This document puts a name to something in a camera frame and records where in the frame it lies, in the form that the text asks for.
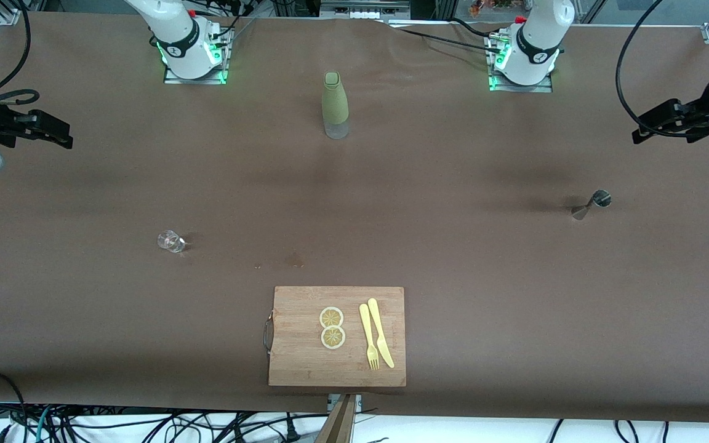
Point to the wooden cutting board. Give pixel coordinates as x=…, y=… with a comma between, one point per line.
x=299, y=363

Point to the yellow plastic knife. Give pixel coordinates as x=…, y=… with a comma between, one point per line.
x=380, y=338

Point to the wooden camera mount post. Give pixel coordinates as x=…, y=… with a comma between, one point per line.
x=341, y=424

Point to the olive green sleeved bottle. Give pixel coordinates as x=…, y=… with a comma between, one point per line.
x=335, y=101

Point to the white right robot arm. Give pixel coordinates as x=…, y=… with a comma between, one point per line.
x=176, y=37

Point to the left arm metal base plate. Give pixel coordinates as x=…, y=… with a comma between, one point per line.
x=495, y=80

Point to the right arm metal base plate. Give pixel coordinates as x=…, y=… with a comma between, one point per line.
x=224, y=58

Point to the grey power strip box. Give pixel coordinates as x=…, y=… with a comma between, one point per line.
x=364, y=11

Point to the clear glass cup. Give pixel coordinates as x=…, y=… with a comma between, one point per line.
x=171, y=241

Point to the brown table cover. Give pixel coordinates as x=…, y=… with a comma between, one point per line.
x=453, y=258

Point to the steel jigger measuring cup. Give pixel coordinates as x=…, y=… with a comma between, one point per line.
x=600, y=198

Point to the yellow plastic fork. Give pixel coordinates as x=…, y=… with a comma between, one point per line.
x=367, y=329

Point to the lemon slice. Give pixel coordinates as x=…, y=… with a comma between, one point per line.
x=333, y=338
x=331, y=317

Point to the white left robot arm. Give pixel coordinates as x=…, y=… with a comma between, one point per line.
x=539, y=37

